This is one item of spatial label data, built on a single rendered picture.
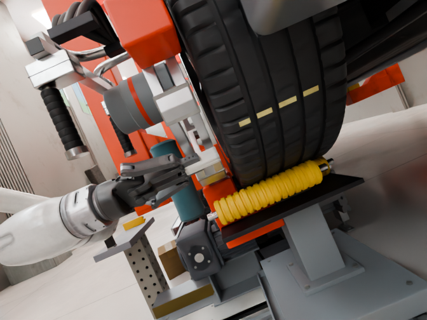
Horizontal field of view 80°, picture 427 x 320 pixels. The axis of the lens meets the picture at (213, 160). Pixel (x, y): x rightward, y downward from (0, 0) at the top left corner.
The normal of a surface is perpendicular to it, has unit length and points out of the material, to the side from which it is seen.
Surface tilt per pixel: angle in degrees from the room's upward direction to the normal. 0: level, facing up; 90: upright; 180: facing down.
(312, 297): 0
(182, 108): 135
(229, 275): 90
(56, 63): 90
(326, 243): 90
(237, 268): 90
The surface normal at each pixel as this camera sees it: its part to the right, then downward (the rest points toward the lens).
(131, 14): 0.00, 0.02
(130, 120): 0.27, 0.62
